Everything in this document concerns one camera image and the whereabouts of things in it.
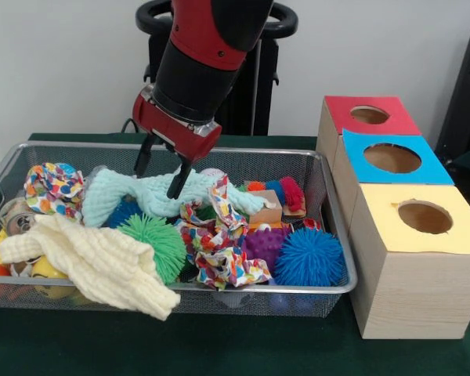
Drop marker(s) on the red spiky toy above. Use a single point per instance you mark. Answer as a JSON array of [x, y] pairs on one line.
[[292, 194]]

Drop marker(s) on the wooden box with three holes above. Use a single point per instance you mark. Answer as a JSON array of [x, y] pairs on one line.
[[415, 290]]

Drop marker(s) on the purple spiky ball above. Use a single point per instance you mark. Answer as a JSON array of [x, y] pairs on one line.
[[265, 244]]

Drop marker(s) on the colourful patterned cloth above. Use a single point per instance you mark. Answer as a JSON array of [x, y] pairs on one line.
[[53, 186], [219, 235]]

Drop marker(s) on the shallow clear mesh bin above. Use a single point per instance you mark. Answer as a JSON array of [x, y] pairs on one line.
[[333, 204]]

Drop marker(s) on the mint green cloth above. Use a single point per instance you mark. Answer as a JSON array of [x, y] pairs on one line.
[[141, 196]]

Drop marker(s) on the pale yellow cloth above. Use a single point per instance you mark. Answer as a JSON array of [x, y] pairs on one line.
[[94, 258]]

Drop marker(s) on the dark blue spiky ball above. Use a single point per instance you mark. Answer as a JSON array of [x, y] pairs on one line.
[[124, 213]]

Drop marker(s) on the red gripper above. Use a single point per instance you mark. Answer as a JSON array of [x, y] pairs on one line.
[[176, 129]]

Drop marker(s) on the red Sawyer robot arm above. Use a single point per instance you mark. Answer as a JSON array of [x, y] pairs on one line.
[[207, 47]]

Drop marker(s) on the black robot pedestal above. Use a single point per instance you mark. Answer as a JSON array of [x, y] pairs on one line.
[[286, 23]]

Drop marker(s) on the green spiky ball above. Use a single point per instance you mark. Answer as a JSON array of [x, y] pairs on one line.
[[160, 243]]

